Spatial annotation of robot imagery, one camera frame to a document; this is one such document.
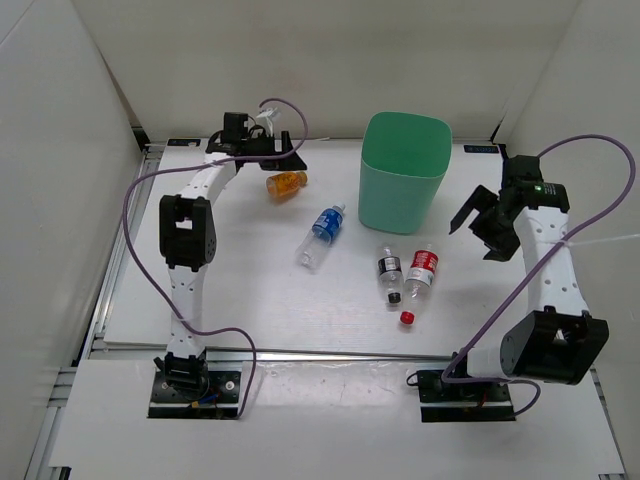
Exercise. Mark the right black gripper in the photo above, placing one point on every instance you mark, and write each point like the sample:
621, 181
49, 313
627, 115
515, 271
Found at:
502, 246

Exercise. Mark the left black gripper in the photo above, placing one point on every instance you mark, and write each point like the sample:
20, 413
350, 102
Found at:
290, 163

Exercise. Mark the orange juice bottle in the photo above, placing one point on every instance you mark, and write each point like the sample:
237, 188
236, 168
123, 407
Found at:
285, 184

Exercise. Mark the blue label water bottle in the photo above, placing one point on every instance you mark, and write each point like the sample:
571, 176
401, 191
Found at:
315, 247

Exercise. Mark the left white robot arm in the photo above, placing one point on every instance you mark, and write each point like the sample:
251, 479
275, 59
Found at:
187, 236

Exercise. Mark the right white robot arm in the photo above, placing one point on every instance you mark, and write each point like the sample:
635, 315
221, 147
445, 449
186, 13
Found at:
558, 339

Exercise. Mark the green plastic bin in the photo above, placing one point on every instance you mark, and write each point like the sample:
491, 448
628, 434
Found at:
404, 158

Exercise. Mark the red label water bottle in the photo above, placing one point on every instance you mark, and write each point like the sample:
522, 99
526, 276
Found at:
417, 285

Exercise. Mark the black label water bottle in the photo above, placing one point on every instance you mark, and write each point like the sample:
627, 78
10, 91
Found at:
390, 276

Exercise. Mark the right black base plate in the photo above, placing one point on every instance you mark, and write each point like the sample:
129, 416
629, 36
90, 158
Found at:
442, 402

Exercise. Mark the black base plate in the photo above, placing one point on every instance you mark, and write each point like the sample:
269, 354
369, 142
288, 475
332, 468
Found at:
442, 402
218, 399

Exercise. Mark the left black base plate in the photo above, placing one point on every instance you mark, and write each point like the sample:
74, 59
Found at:
218, 399

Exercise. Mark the aluminium frame rail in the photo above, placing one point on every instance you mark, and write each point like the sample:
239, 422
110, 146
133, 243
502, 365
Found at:
257, 295

